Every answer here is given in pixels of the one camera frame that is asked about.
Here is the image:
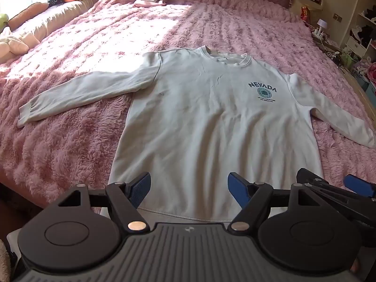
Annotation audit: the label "pink fluffy blanket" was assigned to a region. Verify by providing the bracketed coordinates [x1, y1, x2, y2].
[0, 0, 376, 212]

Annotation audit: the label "folded pink white clothes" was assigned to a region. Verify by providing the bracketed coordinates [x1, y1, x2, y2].
[133, 0, 171, 8]

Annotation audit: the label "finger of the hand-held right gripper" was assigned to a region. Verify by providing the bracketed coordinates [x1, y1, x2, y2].
[344, 174, 376, 198]
[296, 167, 376, 227]

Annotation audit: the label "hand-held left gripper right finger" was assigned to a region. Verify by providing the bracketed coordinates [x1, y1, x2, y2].
[227, 172, 324, 232]

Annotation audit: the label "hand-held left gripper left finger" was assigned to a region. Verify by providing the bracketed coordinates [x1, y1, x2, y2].
[57, 172, 152, 232]

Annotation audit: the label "green basket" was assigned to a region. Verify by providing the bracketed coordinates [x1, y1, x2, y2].
[341, 47, 360, 68]

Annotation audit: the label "beige long cushion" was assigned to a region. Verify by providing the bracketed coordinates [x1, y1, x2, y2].
[9, 0, 106, 43]

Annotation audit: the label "white open shelf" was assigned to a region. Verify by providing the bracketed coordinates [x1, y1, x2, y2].
[344, 0, 376, 62]

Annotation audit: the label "cream plush toy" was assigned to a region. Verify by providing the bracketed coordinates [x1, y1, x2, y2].
[0, 26, 40, 63]

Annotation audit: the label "white printed sweatshirt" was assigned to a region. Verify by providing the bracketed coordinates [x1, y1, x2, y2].
[17, 45, 376, 222]

